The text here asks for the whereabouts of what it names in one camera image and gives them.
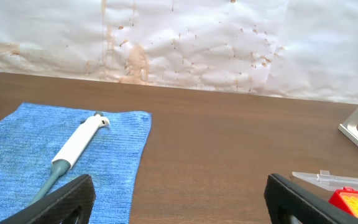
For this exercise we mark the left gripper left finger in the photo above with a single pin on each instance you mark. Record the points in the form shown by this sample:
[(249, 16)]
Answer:
[(70, 199)]

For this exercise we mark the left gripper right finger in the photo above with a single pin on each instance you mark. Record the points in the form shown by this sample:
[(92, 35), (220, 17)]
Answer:
[(286, 199)]

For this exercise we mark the white pipette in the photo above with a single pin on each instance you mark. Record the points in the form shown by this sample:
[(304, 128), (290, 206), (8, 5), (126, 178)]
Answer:
[(76, 144)]

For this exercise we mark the blue cloth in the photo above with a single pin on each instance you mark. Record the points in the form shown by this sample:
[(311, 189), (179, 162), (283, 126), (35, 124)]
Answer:
[(110, 155)]

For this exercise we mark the red and yellow tip box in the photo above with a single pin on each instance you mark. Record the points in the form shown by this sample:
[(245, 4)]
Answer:
[(353, 199)]

